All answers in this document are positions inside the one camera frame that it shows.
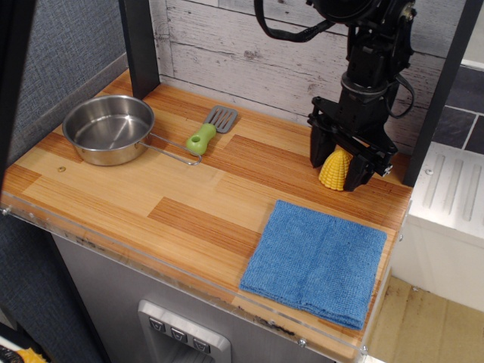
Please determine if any right black frame post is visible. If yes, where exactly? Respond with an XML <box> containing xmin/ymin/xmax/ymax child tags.
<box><xmin>402</xmin><ymin>0</ymin><xmax>483</xmax><ymax>187</ymax></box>

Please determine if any silver dispenser button panel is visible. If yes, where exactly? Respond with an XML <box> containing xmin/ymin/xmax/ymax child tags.
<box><xmin>138</xmin><ymin>299</ymin><xmax>232</xmax><ymax>362</ymax></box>

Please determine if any stainless steel pot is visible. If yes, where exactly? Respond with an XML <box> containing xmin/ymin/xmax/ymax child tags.
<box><xmin>62</xmin><ymin>95</ymin><xmax>202</xmax><ymax>166</ymax></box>

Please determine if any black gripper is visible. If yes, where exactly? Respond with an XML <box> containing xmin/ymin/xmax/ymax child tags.
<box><xmin>308</xmin><ymin>74</ymin><xmax>398</xmax><ymax>191</ymax></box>

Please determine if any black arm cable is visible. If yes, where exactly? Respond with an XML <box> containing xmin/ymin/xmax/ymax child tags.
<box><xmin>253</xmin><ymin>0</ymin><xmax>337</xmax><ymax>42</ymax></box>

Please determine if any black frame post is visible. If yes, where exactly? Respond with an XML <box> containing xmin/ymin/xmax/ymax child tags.
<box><xmin>402</xmin><ymin>0</ymin><xmax>483</xmax><ymax>187</ymax></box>
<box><xmin>118</xmin><ymin>0</ymin><xmax>160</xmax><ymax>99</ymax></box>

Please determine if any yellow toy corn cob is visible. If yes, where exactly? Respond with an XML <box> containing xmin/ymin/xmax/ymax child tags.
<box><xmin>318</xmin><ymin>149</ymin><xmax>352</xmax><ymax>191</ymax></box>

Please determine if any green handled grey spatula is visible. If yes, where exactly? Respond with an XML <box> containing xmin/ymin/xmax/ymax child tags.
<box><xmin>185</xmin><ymin>105</ymin><xmax>238</xmax><ymax>155</ymax></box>

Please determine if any blue folded cloth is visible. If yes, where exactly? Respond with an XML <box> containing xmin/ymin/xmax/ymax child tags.
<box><xmin>240</xmin><ymin>200</ymin><xmax>387</xmax><ymax>330</ymax></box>

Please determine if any clear acrylic edge guard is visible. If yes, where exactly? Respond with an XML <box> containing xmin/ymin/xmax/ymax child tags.
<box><xmin>1</xmin><ymin>192</ymin><xmax>370</xmax><ymax>362</ymax></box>

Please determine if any yellow toy on floor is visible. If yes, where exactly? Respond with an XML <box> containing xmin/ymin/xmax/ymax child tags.
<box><xmin>16</xmin><ymin>348</ymin><xmax>47</xmax><ymax>363</ymax></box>

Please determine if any white ribbed cabinet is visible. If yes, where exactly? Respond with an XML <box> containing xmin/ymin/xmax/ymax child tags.
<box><xmin>391</xmin><ymin>143</ymin><xmax>483</xmax><ymax>310</ymax></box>

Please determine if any left black frame post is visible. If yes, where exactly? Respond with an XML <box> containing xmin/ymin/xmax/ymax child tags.
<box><xmin>118</xmin><ymin>0</ymin><xmax>160</xmax><ymax>99</ymax></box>

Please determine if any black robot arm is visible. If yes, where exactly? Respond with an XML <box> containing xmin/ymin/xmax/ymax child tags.
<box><xmin>308</xmin><ymin>1</ymin><xmax>417</xmax><ymax>191</ymax></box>

